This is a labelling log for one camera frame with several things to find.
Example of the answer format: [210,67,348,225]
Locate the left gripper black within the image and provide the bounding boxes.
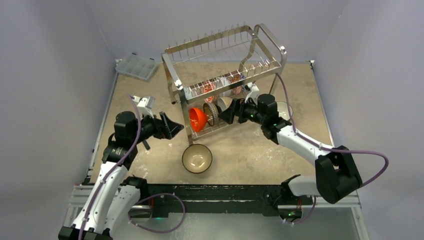
[130,109,183,145]

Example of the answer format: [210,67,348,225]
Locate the beige bowl dark patterned outside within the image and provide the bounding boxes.
[203,102,220,127]

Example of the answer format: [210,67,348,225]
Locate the orange white floral bowl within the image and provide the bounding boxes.
[201,81,219,103]

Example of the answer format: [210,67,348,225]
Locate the orange diamond pattern bowl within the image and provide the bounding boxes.
[230,73,246,96]

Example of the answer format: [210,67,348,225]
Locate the beige bowl brown rim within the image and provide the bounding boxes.
[181,144,213,174]

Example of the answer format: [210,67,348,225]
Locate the stainless steel dish rack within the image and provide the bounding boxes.
[161,23,287,144]

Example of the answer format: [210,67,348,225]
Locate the white bowl brown outside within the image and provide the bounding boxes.
[216,97,233,112]

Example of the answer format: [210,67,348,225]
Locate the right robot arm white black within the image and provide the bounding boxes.
[218,93,363,204]

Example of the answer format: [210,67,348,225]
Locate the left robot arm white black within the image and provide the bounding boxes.
[58,111,184,240]

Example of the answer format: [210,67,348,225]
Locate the black hammer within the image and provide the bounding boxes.
[142,140,151,151]

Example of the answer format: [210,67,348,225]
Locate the white bowl teal outside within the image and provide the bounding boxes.
[276,101,294,122]

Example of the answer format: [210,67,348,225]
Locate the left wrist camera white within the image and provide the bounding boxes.
[132,95,156,118]

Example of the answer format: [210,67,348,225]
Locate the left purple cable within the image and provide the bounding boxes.
[77,94,186,240]

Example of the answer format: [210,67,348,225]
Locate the purple cable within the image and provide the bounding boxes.
[77,94,186,240]
[274,73,390,226]

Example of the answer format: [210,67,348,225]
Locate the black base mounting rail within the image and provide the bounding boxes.
[68,183,361,220]

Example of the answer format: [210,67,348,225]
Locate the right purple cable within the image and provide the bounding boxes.
[274,73,390,226]

